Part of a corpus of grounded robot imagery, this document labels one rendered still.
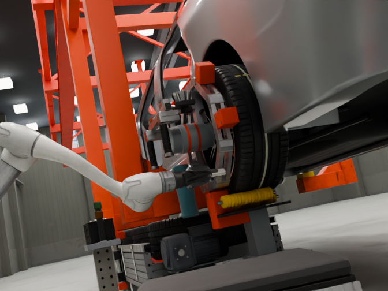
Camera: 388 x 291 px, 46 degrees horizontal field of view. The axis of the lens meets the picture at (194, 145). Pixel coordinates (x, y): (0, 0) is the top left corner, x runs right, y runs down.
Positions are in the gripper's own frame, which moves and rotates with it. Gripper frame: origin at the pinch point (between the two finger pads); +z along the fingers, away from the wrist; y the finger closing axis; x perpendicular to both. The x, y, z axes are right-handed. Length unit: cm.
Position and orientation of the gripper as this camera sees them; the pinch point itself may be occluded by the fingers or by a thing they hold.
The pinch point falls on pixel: (217, 172)
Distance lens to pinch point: 198.7
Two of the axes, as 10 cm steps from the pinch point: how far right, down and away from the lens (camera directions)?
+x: -3.3, -5.3, 7.8
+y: 0.4, -8.4, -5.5
